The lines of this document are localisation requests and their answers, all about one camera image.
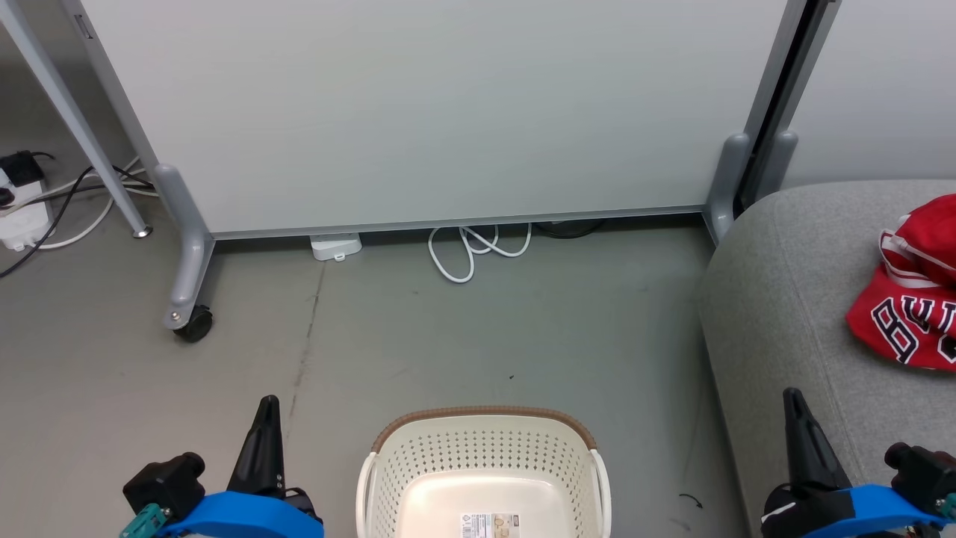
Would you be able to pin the left gripper body blue housing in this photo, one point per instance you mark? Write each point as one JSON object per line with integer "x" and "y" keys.
{"x": 239, "y": 515}

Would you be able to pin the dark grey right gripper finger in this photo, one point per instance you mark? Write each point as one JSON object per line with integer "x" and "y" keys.
{"x": 810, "y": 456}

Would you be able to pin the right gripper body blue housing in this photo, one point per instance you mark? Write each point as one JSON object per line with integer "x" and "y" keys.
{"x": 859, "y": 515}

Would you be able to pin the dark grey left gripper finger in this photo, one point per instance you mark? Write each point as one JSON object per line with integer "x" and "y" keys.
{"x": 260, "y": 456}

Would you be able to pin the red Bulls basketball jersey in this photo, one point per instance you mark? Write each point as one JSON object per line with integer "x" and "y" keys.
{"x": 919, "y": 321}

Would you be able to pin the cream perforated laundry basket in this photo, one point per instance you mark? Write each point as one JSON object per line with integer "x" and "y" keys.
{"x": 485, "y": 456}

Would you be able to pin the paper label in basket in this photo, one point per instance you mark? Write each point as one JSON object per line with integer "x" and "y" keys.
{"x": 489, "y": 526}

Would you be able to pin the small black curved scrap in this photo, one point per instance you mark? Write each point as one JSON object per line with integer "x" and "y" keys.
{"x": 693, "y": 498}

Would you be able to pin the black caster wheel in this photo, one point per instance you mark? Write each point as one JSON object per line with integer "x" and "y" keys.
{"x": 194, "y": 325}

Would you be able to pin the grey fabric sofa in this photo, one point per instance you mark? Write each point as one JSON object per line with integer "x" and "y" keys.
{"x": 792, "y": 299}

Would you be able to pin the small white box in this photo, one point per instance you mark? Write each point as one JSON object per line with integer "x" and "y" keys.
{"x": 336, "y": 245}

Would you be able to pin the white power strip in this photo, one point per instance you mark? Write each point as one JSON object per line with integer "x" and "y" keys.
{"x": 22, "y": 220}

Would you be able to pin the narrow white partition panel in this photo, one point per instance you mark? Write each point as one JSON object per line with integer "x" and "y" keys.
{"x": 881, "y": 90}

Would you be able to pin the black power adapter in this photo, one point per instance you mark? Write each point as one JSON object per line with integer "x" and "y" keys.
{"x": 21, "y": 168}

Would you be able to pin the grey slanted metal leg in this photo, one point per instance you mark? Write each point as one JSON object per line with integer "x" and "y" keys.
{"x": 75, "y": 119}

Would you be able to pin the large white partition panel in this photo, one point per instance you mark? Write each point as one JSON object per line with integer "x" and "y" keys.
{"x": 448, "y": 104}

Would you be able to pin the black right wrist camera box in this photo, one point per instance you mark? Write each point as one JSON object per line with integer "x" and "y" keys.
{"x": 926, "y": 474}

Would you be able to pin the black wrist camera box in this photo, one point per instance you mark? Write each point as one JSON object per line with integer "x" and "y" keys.
{"x": 164, "y": 484}
{"x": 926, "y": 474}

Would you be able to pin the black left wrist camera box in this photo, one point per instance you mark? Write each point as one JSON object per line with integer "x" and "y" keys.
{"x": 164, "y": 484}

